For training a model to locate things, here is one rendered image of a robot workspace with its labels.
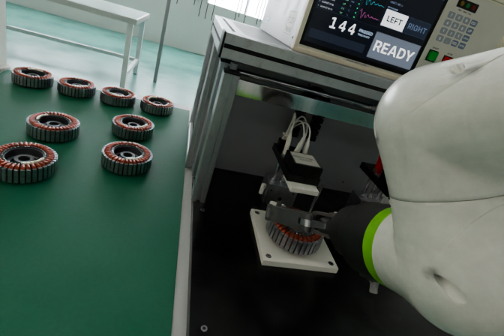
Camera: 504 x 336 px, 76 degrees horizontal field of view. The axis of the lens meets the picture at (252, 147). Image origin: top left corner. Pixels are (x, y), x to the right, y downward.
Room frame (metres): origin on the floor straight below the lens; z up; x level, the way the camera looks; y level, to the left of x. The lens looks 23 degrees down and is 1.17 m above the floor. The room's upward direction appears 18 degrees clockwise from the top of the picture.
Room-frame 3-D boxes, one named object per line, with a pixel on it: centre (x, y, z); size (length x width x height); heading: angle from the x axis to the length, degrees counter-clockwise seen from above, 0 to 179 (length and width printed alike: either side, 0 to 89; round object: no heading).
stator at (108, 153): (0.66, 0.27, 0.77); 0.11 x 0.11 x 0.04
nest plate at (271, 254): (0.54, -0.13, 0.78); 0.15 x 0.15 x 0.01; 16
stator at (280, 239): (0.54, -0.13, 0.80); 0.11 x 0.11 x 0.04
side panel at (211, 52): (0.87, 0.17, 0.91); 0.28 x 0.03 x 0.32; 16
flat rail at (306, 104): (0.67, -0.22, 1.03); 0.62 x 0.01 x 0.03; 106
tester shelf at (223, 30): (0.88, -0.16, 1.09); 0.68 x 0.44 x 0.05; 106
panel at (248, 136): (0.82, -0.18, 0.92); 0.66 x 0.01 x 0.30; 106
